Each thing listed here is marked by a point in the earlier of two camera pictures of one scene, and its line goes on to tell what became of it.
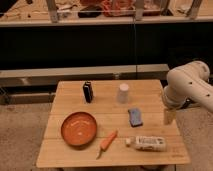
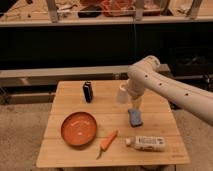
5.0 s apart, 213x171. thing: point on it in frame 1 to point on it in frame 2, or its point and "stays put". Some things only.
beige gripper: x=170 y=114 to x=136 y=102
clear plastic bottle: x=147 y=143 stays put
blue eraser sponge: x=135 y=117 stays put
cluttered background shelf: x=17 y=13 stays put
